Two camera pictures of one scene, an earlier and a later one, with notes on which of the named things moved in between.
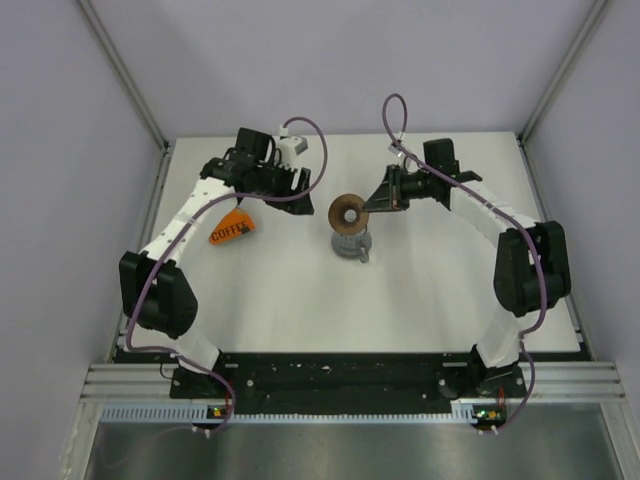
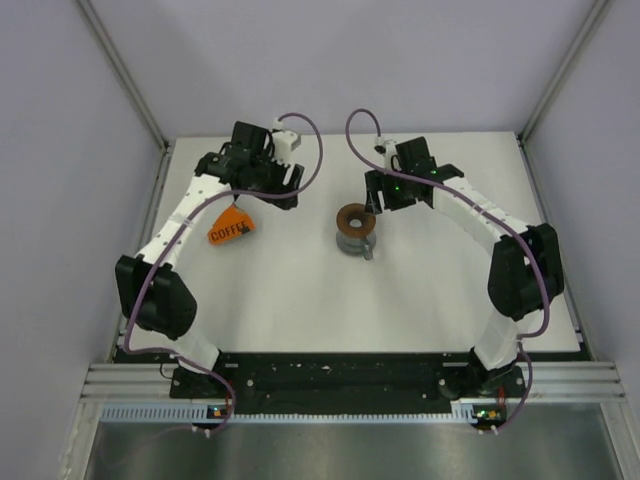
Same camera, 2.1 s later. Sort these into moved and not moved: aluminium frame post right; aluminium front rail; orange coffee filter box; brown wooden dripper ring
Moved: brown wooden dripper ring
Not moved: aluminium frame post right; orange coffee filter box; aluminium front rail
